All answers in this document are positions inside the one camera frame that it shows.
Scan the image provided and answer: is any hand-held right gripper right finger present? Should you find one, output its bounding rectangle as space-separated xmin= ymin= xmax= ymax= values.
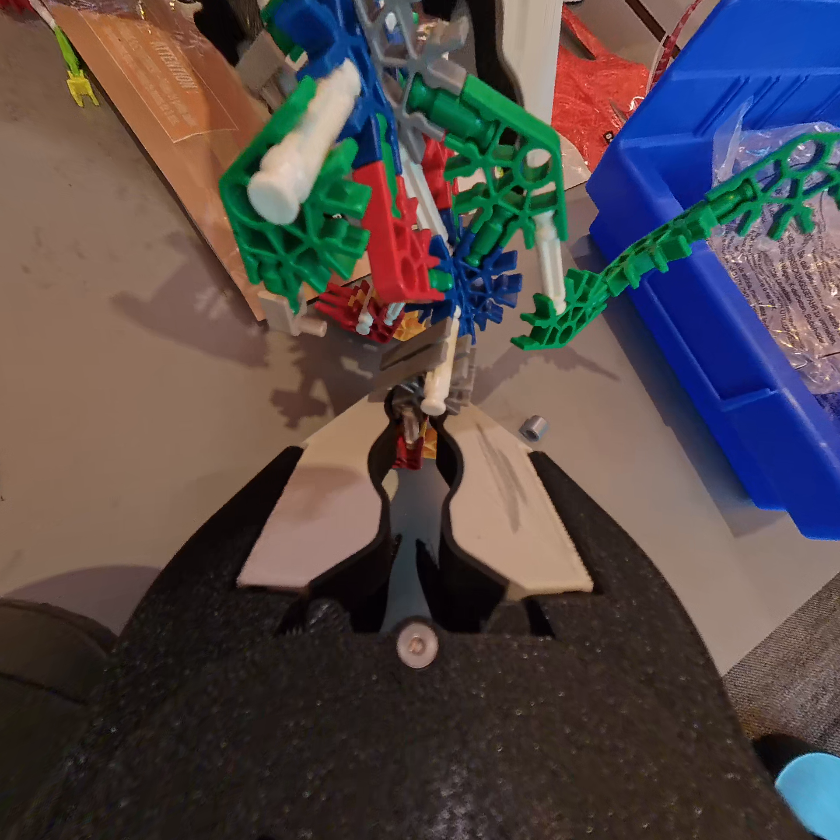
xmin=435 ymin=413 xmax=595 ymax=601

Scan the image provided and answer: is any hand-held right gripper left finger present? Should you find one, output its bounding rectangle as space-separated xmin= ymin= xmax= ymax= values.
xmin=236 ymin=397 xmax=403 ymax=592

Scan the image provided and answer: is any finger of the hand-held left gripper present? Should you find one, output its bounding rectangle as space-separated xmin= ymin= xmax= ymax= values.
xmin=472 ymin=0 xmax=564 ymax=127

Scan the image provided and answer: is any small multicolour toy model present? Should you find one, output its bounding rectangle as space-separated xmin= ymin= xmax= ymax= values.
xmin=220 ymin=0 xmax=840 ymax=473

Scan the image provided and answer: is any red yellow toy assembly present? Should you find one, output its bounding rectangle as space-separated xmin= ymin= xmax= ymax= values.
xmin=315 ymin=279 xmax=437 ymax=470

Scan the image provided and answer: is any yellow-green clip connector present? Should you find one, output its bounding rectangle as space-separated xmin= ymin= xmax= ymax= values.
xmin=51 ymin=23 xmax=101 ymax=109

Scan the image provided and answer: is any blue plastic bin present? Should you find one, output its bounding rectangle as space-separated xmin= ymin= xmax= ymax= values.
xmin=586 ymin=0 xmax=840 ymax=540

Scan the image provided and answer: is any crumpled clear plastic bag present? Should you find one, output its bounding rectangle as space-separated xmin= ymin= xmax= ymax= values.
xmin=705 ymin=98 xmax=840 ymax=421

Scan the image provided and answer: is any thin red white cord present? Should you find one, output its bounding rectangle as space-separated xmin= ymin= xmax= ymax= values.
xmin=646 ymin=0 xmax=706 ymax=86

